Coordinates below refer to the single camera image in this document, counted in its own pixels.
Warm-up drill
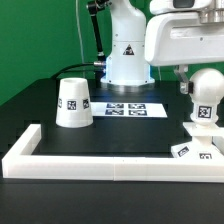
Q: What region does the thin white cable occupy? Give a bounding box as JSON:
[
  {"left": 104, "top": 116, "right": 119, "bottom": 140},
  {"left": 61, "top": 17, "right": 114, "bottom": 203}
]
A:
[{"left": 75, "top": 0, "right": 86, "bottom": 79}]

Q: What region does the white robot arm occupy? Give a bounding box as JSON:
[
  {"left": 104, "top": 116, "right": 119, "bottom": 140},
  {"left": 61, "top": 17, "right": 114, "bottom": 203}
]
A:
[{"left": 101, "top": 0, "right": 224, "bottom": 92}]

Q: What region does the white lamp shade cone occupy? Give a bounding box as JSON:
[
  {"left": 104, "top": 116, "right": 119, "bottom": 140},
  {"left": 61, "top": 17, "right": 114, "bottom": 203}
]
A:
[{"left": 56, "top": 78, "right": 93, "bottom": 128}]

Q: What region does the paper sheet with markers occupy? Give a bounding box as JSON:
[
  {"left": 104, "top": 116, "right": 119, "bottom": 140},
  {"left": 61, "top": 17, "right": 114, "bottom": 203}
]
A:
[{"left": 91, "top": 102, "right": 167, "bottom": 118}]

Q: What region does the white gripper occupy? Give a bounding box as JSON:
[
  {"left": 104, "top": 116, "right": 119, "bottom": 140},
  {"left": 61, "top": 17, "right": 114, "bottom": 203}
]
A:
[{"left": 145, "top": 12, "right": 224, "bottom": 94}]

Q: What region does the white U-shaped fence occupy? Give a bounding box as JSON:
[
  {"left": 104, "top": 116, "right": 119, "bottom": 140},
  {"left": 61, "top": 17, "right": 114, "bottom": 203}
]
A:
[{"left": 2, "top": 124, "right": 224, "bottom": 183}]

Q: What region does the white lamp base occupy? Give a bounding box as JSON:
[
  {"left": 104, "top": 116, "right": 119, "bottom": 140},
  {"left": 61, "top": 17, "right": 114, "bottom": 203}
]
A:
[{"left": 171, "top": 122, "right": 224, "bottom": 160}]

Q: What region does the white lamp bulb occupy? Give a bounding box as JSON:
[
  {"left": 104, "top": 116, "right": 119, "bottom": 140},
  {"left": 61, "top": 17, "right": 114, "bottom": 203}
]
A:
[{"left": 190, "top": 68, "right": 224, "bottom": 126}]

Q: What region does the black cable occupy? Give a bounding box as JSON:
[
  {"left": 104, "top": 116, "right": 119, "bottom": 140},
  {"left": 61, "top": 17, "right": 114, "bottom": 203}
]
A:
[{"left": 50, "top": 61, "right": 108, "bottom": 80}]

